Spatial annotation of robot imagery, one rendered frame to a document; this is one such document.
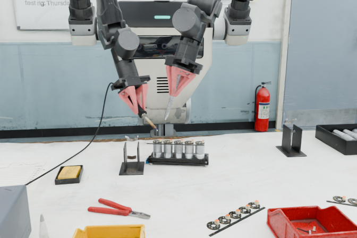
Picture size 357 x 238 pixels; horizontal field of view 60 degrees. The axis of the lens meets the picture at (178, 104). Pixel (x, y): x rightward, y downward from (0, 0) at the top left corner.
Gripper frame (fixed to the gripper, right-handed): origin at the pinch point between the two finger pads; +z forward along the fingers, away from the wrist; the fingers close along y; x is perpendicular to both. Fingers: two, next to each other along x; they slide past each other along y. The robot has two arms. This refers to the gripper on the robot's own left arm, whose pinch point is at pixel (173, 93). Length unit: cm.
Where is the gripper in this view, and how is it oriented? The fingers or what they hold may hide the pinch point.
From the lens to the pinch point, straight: 82.7
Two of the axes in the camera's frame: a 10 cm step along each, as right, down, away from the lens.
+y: 4.6, 1.9, -8.7
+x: 8.3, 2.5, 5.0
